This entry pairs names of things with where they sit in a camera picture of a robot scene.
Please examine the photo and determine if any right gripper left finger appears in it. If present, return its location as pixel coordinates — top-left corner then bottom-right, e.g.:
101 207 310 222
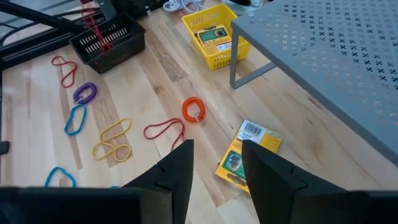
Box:
121 139 195 224

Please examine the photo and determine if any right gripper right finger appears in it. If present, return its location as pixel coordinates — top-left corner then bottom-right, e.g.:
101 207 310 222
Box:
241 139 348 224

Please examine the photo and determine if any yellow green crayon box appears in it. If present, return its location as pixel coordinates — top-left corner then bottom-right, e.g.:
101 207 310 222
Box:
214 119 284 194
195 24 233 57

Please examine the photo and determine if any orange spiral keychain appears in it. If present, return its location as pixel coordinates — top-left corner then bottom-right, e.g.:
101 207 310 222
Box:
181 96 207 124

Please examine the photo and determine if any purple spiral keychain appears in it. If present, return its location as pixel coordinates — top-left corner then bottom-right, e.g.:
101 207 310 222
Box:
72 81 98 105

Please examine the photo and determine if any yellow rubber band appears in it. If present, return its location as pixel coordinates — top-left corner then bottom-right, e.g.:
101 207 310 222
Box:
91 117 133 163

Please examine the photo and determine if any yellow plastic basket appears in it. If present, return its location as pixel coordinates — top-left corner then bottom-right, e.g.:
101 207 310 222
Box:
181 2 252 72

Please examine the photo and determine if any grey perforated metal shelf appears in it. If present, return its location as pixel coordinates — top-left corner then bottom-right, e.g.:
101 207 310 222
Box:
229 0 398 167

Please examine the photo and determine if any black plastic basket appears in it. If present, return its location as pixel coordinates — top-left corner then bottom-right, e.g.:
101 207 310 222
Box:
68 12 147 75

